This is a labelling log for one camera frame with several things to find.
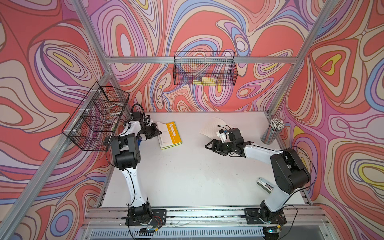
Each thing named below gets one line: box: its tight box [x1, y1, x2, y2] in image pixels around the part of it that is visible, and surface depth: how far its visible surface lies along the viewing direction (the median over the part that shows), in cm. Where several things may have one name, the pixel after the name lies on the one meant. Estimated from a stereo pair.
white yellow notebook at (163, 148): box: [160, 142, 183, 151], surface depth 101 cm
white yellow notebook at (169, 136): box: [156, 121, 183, 150], surface depth 103 cm
